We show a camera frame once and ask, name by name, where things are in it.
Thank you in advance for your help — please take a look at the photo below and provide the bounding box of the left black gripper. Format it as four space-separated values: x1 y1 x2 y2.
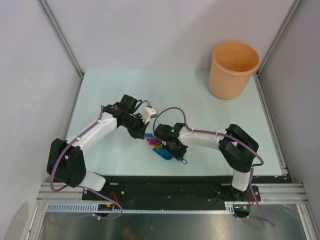
121 113 150 140

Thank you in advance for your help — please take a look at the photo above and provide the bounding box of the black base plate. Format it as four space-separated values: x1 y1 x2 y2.
82 175 261 214

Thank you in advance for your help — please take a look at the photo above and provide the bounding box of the orange plastic bucket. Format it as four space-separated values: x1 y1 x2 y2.
208 41 260 100

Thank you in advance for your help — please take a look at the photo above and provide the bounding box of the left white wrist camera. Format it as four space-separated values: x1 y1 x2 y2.
140 106 158 124

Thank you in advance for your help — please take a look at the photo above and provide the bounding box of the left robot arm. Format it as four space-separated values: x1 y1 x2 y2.
46 94 157 200

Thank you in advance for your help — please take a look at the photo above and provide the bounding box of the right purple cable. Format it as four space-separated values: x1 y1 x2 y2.
151 107 276 228

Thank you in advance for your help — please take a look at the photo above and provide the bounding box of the blue plastic dustpan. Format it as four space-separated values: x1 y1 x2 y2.
152 146 174 161

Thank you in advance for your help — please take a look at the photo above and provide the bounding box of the blue hand brush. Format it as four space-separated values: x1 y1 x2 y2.
144 133 157 142

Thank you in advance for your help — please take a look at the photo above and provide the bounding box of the purple cable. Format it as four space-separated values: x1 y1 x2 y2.
151 107 276 228
47 99 153 226

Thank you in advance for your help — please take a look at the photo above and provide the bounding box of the grey cable duct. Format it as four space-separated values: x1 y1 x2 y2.
42 201 236 216

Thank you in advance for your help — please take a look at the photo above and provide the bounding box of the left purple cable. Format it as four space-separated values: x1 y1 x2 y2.
47 99 153 226

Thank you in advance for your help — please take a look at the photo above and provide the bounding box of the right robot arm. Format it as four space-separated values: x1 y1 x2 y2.
153 123 259 201

